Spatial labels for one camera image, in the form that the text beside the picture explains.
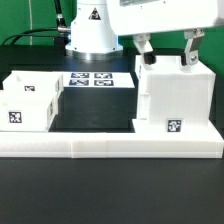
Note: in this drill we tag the white drawer cabinet housing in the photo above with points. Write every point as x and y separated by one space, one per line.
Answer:
171 97

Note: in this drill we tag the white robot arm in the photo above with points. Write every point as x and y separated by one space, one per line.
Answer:
99 24

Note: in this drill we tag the white marker sheet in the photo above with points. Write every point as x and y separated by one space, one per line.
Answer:
98 80

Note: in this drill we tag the white rear drawer box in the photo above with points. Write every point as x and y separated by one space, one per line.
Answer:
38 82

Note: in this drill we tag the white drawer with knob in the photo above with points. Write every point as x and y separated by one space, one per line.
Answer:
24 112

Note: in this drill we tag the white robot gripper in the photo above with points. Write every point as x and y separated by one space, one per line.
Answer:
131 17

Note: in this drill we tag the white L-shaped base frame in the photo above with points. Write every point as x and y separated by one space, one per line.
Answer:
193 143

